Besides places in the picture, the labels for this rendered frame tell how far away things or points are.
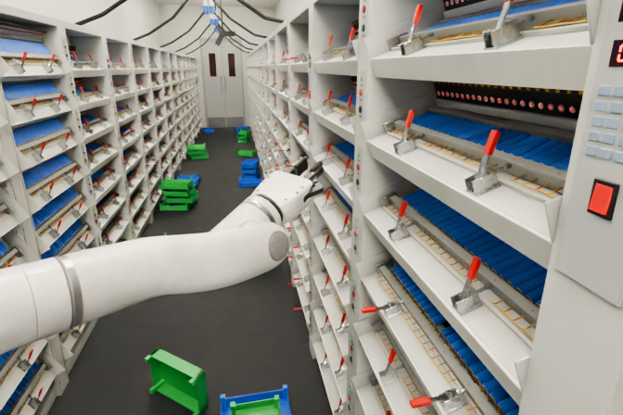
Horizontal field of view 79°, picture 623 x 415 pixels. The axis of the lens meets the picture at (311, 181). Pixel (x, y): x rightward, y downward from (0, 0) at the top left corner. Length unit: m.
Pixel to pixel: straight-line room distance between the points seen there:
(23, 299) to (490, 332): 0.60
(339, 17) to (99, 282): 1.39
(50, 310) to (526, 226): 0.55
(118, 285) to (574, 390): 0.53
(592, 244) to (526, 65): 0.21
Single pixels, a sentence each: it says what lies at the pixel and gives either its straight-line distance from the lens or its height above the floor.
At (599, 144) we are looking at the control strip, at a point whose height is 1.42.
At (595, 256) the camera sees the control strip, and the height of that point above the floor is 1.31.
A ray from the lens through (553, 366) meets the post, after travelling 0.53.
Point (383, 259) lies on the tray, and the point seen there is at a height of 0.96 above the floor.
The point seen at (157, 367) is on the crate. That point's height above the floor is 0.11.
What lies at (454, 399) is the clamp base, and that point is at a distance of 0.80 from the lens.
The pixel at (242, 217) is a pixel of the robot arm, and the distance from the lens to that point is 0.66.
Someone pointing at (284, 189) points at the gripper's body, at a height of 1.26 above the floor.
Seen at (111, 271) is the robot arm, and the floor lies 1.24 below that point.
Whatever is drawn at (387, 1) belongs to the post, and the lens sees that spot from 1.00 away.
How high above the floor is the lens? 1.48
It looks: 17 degrees down
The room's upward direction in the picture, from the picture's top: straight up
